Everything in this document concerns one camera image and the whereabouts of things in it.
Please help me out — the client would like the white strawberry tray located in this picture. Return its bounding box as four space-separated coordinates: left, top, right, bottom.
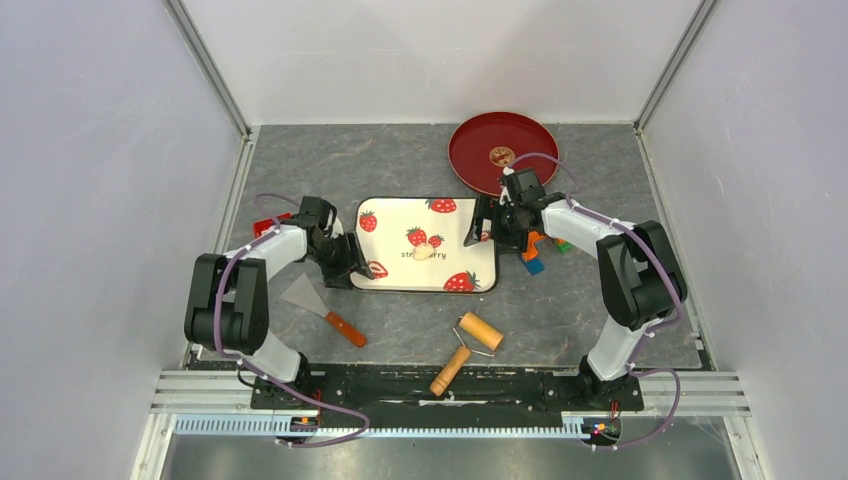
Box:
351 197 498 294

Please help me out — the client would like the wooden dough roller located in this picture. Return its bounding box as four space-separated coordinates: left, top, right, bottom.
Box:
429 312 504 397

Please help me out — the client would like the blue toy brick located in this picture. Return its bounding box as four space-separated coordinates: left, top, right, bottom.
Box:
519 256 545 276

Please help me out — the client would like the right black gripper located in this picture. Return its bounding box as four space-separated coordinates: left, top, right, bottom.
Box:
465 195 529 255

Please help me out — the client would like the aluminium frame rail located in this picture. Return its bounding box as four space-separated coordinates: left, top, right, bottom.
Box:
151 364 750 441

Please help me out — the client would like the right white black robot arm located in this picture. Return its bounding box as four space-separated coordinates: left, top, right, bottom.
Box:
464 194 687 408

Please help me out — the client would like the metal scraper orange handle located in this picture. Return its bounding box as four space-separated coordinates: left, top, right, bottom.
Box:
281 274 367 348

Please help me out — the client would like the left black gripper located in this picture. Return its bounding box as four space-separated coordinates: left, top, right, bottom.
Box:
307 230 373 291

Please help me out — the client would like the orange curved toy track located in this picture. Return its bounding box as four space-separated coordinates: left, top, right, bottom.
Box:
520 231 546 262

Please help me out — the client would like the round red plate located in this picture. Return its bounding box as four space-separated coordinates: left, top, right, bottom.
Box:
448 112 559 196

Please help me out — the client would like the white dough piece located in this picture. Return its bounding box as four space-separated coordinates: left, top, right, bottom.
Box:
412 243 435 261

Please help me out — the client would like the green toy brick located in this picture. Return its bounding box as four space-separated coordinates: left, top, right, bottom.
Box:
555 239 572 252

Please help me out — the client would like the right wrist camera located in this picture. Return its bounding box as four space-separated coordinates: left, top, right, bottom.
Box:
499 168 546 206

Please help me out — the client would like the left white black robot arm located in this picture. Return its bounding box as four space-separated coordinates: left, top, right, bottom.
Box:
184 214 373 408

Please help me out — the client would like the red toy brick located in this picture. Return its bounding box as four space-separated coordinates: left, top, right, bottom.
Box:
252 212 292 239

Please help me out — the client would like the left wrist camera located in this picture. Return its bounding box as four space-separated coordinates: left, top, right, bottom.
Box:
294 196 337 231

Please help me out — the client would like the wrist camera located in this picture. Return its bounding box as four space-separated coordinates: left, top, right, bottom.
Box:
294 196 337 231
499 168 546 206

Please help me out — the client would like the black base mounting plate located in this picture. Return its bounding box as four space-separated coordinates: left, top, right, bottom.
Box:
249 363 645 430

